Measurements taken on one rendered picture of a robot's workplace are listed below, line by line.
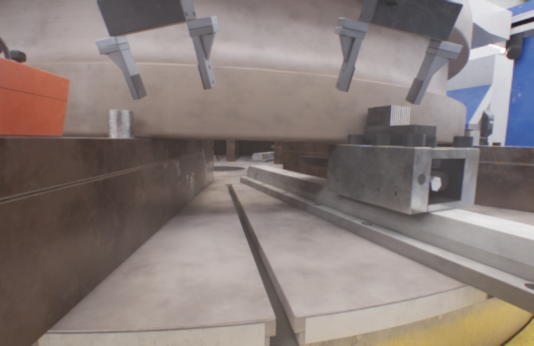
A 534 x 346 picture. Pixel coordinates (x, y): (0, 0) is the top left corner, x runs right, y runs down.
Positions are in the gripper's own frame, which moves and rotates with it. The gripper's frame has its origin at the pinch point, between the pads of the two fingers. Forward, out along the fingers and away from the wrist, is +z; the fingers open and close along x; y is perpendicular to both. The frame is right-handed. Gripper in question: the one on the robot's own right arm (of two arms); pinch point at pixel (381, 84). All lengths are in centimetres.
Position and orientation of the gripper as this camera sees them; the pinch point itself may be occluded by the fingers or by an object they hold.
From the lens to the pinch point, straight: 51.9
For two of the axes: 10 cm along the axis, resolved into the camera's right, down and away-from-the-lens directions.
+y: 0.8, 5.1, -8.6
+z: -1.8, 8.5, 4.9
